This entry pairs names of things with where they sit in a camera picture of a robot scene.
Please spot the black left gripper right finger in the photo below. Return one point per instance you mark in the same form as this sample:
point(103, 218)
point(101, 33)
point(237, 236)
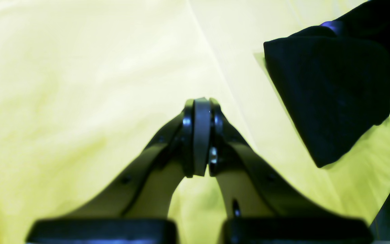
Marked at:
point(261, 206)

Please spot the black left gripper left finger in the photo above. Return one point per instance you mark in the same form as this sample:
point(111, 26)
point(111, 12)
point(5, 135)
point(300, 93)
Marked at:
point(133, 208)

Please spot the black T-shirt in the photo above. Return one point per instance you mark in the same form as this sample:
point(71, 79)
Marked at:
point(334, 79)

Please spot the yellow table cloth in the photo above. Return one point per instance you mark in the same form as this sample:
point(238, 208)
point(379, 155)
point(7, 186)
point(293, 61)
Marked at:
point(85, 84)

